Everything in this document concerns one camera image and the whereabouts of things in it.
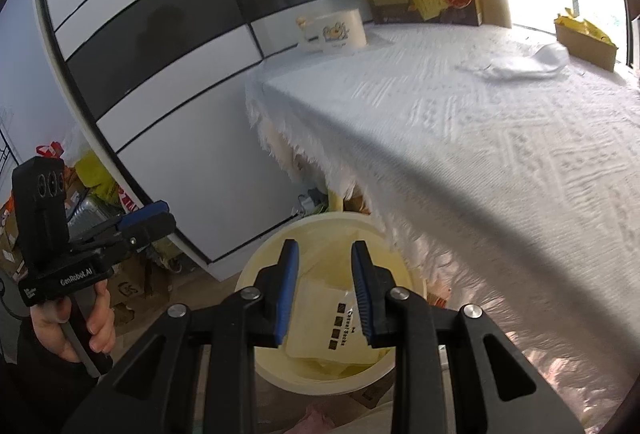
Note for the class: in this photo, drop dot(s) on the clear printed zip bag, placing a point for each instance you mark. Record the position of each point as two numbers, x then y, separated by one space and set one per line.
325 316

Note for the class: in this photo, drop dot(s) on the yellow bag on floor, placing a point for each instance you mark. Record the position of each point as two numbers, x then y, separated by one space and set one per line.
97 176

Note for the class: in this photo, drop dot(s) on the cream plastic bin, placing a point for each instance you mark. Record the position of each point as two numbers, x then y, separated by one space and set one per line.
250 264

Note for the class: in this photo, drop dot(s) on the red white plastic bag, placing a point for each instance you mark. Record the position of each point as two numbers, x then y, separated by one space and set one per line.
50 149

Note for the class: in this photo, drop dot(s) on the brown cardboard box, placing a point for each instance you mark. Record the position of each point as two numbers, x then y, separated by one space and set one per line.
12 239
137 284

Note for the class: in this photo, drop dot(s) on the person's left hand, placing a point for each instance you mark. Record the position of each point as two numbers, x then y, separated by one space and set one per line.
100 324

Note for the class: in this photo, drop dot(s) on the crumpled white plastic bag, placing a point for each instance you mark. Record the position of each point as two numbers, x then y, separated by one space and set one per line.
525 62

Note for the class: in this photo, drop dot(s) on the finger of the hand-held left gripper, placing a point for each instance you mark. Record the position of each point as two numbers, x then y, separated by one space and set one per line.
157 229
145 214

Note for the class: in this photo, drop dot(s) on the white textured tablecloth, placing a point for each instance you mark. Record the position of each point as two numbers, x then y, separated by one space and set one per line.
450 139

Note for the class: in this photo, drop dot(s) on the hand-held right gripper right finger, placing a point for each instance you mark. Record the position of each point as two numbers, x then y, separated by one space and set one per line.
361 299

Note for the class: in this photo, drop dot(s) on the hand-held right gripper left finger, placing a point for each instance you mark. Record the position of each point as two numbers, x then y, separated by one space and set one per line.
287 299

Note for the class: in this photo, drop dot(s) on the pale yellow bin liner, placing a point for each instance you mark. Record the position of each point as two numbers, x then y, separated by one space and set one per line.
325 254

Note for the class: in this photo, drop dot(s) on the white cartoon mug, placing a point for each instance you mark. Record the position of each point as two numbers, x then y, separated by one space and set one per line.
332 32

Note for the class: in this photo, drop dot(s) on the kraft paper bowl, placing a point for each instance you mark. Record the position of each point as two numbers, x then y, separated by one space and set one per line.
585 47

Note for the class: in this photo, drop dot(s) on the person's left forearm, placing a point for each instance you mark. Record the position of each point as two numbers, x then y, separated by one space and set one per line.
35 394

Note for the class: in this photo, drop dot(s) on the yellow snack packets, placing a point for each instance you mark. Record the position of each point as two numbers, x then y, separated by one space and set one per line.
587 28

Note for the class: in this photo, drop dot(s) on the white wall plug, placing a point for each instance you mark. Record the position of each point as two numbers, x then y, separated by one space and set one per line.
310 204

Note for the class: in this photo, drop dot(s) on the black white panel wardrobe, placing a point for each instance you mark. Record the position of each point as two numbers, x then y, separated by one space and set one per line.
165 89

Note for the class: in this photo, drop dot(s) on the silver suitcase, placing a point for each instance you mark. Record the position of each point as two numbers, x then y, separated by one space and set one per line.
92 211

